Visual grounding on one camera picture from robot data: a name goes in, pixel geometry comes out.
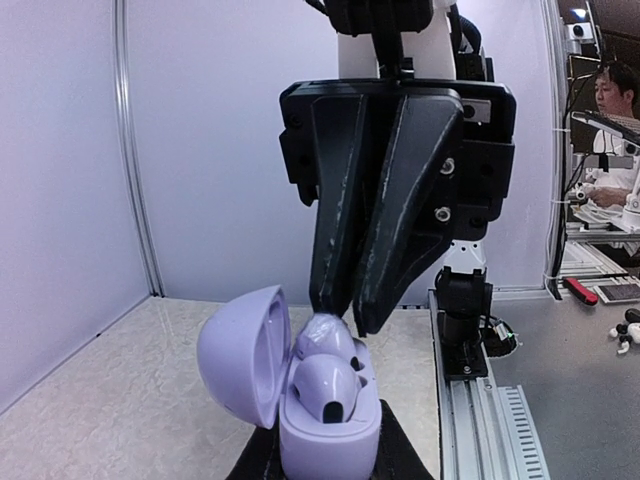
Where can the seated person in background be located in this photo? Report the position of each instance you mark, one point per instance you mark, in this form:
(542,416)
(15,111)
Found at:
(616,93)

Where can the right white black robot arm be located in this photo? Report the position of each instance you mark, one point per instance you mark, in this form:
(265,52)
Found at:
(460,260)

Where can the aluminium frame post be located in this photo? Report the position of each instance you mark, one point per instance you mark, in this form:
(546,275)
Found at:
(129,151)
(554,41)

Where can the background angled keyboard tray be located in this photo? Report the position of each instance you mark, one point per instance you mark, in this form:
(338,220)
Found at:
(626,128)

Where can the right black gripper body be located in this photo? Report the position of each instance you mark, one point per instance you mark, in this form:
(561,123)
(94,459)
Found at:
(487,151)

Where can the front aluminium rail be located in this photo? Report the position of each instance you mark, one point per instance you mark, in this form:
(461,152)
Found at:
(486,431)

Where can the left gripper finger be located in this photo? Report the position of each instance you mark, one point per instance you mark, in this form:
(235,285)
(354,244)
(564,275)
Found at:
(383,452)

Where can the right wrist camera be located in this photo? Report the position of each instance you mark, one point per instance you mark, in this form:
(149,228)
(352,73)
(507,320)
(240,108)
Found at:
(393,39)

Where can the black earbud case outside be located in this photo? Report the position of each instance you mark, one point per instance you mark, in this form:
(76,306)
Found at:
(632,315)

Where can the left aluminium frame post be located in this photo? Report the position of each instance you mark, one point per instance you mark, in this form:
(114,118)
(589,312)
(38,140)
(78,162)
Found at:
(129,151)

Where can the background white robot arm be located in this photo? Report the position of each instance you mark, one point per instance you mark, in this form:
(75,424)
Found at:
(630,200)

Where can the right aluminium frame post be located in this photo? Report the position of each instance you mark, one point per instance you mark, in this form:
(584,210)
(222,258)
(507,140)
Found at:
(554,41)

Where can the purple round charging case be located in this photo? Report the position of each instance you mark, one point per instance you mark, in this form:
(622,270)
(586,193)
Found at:
(246,358)

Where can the red black hand tool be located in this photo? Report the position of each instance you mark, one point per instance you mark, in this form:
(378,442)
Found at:
(580,291)

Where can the white earbud case outside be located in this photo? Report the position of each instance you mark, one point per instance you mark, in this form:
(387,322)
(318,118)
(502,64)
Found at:
(626,334)

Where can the smartphone on side bench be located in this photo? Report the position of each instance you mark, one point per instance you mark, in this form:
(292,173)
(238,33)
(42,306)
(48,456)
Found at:
(620,293)

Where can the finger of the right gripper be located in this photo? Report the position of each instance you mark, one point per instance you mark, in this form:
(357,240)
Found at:
(413,218)
(338,126)

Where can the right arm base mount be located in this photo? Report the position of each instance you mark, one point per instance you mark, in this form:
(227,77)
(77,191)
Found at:
(469,334)

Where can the background mounted camera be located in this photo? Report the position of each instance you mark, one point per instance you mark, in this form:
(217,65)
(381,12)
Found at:
(577,36)

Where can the purple earbud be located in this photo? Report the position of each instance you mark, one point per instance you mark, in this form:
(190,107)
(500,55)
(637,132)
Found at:
(325,334)
(327,387)

